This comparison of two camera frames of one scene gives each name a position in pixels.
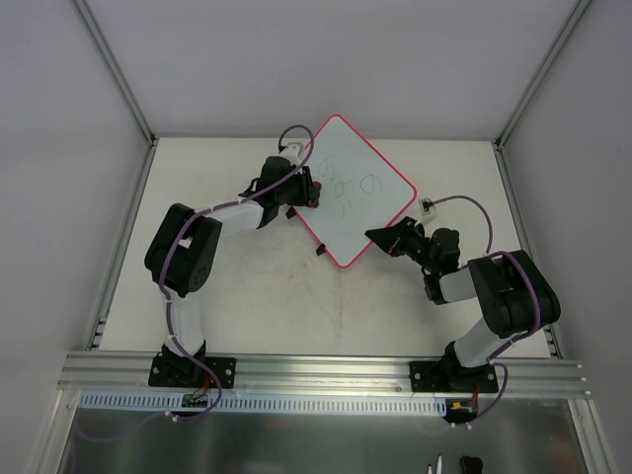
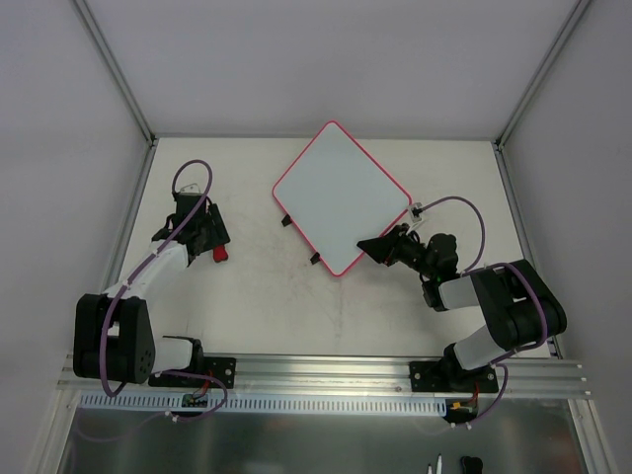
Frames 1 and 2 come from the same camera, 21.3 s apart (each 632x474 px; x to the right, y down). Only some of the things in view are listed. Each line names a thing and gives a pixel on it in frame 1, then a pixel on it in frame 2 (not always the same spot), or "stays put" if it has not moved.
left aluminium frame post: [116, 71] stays put
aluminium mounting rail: [127, 373] stays put
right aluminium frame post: [554, 51] stays put
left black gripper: [303, 187] → [213, 229]
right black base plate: [451, 376] stays put
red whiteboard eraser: [315, 194] → [219, 253]
